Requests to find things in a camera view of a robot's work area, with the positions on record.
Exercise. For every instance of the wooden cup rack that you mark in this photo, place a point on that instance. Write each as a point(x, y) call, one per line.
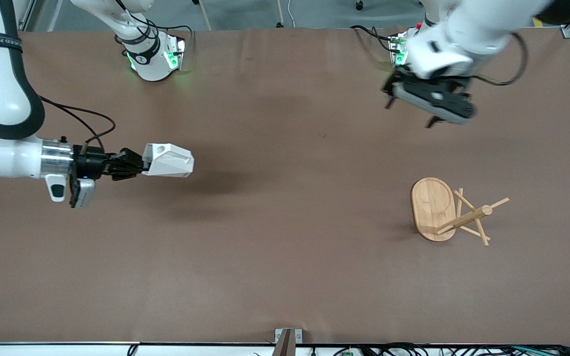
point(433, 207)

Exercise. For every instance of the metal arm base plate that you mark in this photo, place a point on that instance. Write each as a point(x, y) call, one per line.
point(398, 44)
point(178, 47)

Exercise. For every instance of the thin metal leg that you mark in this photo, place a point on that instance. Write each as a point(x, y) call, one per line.
point(280, 14)
point(206, 15)

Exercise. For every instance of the metal table edge bracket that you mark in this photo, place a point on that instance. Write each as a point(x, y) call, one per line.
point(287, 341)

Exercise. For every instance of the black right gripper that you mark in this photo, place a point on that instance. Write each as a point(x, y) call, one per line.
point(91, 162)

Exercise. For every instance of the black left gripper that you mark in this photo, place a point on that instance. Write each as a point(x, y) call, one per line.
point(453, 83)

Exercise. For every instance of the small yellow object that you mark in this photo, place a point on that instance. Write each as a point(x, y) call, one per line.
point(538, 22)

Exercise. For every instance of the aluminium frame profile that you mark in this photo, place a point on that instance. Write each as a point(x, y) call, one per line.
point(30, 15)

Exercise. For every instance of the metal corner bracket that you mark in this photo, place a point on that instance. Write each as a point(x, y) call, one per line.
point(569, 30)

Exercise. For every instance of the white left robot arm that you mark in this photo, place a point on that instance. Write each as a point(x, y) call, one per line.
point(463, 34)

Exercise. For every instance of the white faceted cup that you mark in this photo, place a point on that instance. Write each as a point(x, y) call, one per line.
point(171, 160)

